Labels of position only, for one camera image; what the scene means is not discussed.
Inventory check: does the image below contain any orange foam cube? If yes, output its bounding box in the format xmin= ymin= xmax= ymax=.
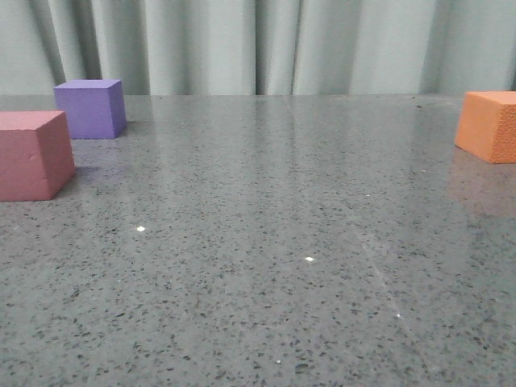
xmin=455 ymin=91 xmax=515 ymax=164

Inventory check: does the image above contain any grey-green curtain backdrop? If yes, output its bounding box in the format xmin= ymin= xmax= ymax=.
xmin=1 ymin=1 xmax=515 ymax=95

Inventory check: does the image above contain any purple foam cube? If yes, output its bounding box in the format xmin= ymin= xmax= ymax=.
xmin=53 ymin=79 xmax=127 ymax=139

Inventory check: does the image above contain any dark red foam cube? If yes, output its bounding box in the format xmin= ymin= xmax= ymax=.
xmin=1 ymin=110 xmax=75 ymax=202

